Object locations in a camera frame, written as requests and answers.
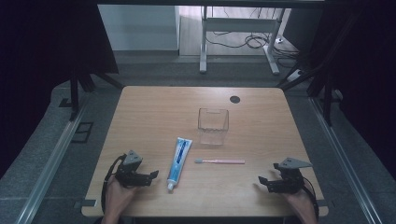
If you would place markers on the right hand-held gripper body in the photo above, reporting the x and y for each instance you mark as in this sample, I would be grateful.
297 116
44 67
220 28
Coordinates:
291 180

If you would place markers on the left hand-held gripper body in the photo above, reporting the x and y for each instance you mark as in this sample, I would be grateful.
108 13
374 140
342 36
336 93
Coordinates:
129 174

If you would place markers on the blue and white toothpaste tube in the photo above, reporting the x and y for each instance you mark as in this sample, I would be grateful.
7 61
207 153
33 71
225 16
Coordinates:
179 161

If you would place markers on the pink toothbrush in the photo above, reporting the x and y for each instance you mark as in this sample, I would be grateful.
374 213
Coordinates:
224 161

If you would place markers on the clear plastic cup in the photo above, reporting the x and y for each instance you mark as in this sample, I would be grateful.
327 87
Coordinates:
213 127

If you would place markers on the person's right hand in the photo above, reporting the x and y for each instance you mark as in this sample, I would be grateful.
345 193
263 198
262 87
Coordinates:
302 203

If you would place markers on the person's left hand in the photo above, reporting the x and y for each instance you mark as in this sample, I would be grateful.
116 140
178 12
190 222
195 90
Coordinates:
118 197

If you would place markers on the black metal stand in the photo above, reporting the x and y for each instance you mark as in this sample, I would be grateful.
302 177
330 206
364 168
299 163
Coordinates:
327 99
74 93

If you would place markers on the black round table grommet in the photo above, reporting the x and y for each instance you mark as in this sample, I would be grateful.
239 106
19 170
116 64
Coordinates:
234 99

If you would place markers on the white power strip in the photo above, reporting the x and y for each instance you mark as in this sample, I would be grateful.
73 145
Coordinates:
295 75

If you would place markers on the dark curtain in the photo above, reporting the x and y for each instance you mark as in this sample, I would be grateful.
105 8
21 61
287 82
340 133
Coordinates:
37 62
370 77

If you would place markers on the aluminium floor rail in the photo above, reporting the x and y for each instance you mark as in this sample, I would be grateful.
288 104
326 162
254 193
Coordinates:
53 158
339 149

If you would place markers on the black rectangular floor bracket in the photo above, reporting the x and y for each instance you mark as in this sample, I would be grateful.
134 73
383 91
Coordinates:
74 132

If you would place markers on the white metal desk frame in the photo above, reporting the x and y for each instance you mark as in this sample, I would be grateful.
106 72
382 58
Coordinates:
239 25

